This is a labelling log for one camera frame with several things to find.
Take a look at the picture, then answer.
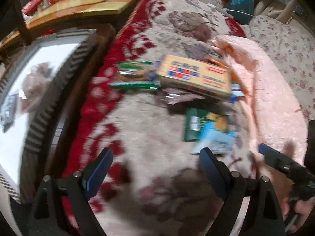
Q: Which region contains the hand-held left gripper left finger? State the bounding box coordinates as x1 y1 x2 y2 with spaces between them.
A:
27 147 114 236

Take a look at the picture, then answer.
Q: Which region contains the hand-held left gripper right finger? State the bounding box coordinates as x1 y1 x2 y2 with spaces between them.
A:
199 147 287 236

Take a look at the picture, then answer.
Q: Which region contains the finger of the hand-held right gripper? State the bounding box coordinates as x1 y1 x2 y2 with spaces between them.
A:
258 144 299 180

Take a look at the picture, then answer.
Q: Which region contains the light blue snack packet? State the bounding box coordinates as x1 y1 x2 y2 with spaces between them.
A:
191 128 237 156

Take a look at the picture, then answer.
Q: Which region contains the dark green snack packet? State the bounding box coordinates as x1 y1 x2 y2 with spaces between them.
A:
183 108 237 142

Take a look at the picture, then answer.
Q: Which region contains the yellow cracker packet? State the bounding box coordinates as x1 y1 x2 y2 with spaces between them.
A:
156 54 233 101

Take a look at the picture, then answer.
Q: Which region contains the striped cardboard box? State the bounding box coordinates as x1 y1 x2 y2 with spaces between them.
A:
0 29 97 199

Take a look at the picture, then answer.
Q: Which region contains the person's right hand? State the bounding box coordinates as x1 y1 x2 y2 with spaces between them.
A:
283 197 315 235

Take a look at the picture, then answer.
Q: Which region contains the pink cloth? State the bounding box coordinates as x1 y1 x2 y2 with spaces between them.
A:
212 35 308 175

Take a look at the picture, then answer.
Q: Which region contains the dark wooden chair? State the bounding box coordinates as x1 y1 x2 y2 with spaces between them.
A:
0 0 116 204

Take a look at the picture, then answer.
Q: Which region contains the red patterned blanket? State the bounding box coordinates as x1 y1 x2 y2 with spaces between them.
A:
61 0 256 236

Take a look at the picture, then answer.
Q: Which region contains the brown snack packet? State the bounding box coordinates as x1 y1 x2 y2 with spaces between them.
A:
161 87 206 105

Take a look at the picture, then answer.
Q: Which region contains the green cookie packet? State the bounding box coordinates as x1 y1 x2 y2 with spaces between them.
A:
109 60 161 90

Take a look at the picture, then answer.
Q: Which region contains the clear bag of bread rolls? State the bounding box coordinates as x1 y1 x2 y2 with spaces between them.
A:
21 63 53 113

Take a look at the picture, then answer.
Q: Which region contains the floral blanket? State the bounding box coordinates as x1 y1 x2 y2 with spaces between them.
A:
240 15 315 123

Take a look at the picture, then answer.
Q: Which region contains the blue plastic bag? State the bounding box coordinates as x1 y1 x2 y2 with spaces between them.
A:
226 0 254 18

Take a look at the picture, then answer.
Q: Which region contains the wooden cabinet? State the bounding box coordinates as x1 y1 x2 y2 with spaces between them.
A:
22 0 148 30

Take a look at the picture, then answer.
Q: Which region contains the red packet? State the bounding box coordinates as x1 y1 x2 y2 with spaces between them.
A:
21 0 44 15

